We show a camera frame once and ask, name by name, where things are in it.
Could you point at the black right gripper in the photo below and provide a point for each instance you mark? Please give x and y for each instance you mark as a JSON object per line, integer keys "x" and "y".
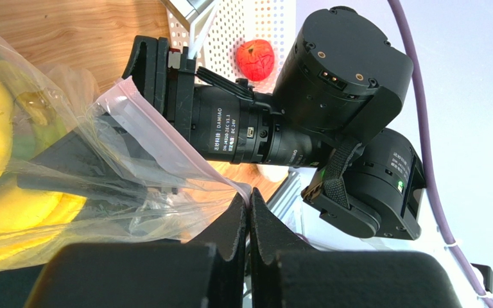
{"x": 100, "y": 158}

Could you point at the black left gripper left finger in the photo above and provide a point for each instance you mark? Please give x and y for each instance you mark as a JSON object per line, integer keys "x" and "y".
{"x": 205, "y": 272}

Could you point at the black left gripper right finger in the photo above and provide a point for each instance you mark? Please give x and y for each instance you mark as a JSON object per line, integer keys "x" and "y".
{"x": 288, "y": 272}

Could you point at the clear zip top bag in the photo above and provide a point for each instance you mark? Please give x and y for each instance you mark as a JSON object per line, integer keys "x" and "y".
{"x": 163, "y": 213}

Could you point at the fake yellow bananas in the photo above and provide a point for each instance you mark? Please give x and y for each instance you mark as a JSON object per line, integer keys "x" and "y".
{"x": 30, "y": 219}

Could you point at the fake peach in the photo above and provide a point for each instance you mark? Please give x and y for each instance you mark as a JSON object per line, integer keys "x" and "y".
{"x": 255, "y": 59}

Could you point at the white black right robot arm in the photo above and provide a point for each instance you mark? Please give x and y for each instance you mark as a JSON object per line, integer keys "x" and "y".
{"x": 341, "y": 85}

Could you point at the folded black cloth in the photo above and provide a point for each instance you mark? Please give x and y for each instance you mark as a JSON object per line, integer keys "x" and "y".
{"x": 16, "y": 285}

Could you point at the white perforated plastic basket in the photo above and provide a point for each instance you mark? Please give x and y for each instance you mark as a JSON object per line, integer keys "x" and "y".
{"x": 219, "y": 28}

